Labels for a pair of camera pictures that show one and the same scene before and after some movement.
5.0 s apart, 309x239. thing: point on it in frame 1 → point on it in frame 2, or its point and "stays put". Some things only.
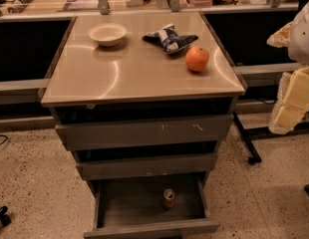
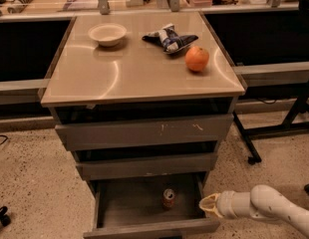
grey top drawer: [144, 132] stays put
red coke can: [168, 198] stays put
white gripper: [302, 39] → [226, 203]
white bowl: [108, 34] stays put
